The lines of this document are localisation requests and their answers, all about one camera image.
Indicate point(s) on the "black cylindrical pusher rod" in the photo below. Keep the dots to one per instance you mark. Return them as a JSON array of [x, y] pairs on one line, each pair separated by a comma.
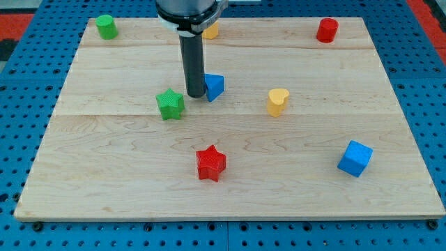
[[193, 65]]

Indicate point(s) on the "green star block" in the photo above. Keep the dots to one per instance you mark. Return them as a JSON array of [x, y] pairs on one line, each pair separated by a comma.
[[170, 104]]

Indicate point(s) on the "yellow block behind arm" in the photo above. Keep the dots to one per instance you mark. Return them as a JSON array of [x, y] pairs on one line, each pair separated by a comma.
[[211, 32]]

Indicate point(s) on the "red star block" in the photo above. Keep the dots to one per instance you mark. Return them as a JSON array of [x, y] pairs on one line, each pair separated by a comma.
[[210, 163]]

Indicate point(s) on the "blue triangle block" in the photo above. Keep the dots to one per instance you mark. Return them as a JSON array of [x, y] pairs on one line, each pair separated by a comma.
[[214, 86]]

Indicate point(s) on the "green cylinder block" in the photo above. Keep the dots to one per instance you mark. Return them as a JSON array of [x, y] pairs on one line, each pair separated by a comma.
[[106, 27]]

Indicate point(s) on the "yellow heart block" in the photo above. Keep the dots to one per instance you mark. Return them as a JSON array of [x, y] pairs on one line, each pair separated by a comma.
[[277, 101]]

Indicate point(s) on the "red cylinder block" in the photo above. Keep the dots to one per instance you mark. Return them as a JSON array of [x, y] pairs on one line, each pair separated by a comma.
[[327, 30]]

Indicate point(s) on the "wooden board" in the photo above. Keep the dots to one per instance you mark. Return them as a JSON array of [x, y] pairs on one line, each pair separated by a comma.
[[108, 156]]

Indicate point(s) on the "blue cube block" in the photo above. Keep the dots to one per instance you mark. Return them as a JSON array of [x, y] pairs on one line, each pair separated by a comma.
[[355, 158]]

